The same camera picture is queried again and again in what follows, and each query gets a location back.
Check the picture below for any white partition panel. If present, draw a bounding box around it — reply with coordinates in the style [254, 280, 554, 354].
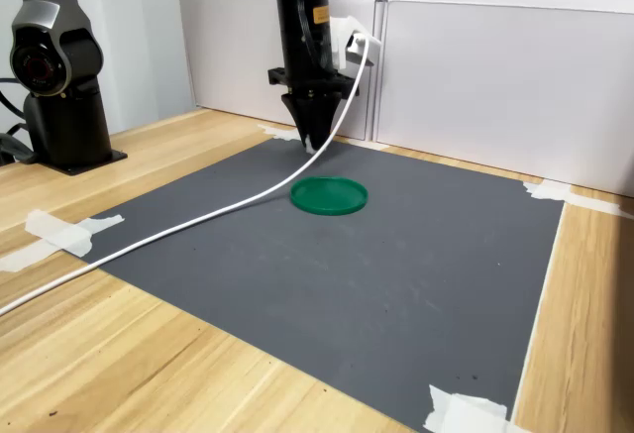
[177, 0, 385, 141]
[373, 0, 634, 199]

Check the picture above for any white camera box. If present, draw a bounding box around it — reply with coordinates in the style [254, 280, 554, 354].
[330, 15, 382, 77]

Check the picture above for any dark grey mat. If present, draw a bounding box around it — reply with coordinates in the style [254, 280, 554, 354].
[81, 138, 566, 433]

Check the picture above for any round green lid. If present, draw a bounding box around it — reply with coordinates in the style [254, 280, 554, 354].
[289, 175, 370, 218]

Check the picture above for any white camera cable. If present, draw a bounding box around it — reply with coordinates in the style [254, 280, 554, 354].
[0, 31, 371, 318]

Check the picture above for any white tape piece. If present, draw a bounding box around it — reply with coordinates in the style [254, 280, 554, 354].
[346, 138, 391, 152]
[257, 124, 303, 143]
[423, 383, 534, 433]
[522, 179, 634, 220]
[0, 208, 125, 274]

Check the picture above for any black cable bundle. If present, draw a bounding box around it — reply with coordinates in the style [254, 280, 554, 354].
[0, 78, 39, 166]

